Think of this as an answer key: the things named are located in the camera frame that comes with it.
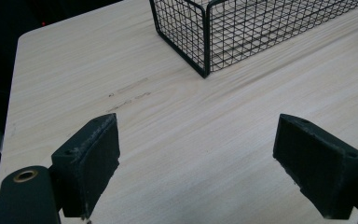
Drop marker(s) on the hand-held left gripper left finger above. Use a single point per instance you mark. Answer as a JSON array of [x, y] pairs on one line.
[[87, 165]]

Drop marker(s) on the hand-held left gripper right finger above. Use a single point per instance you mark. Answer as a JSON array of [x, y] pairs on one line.
[[317, 168]]

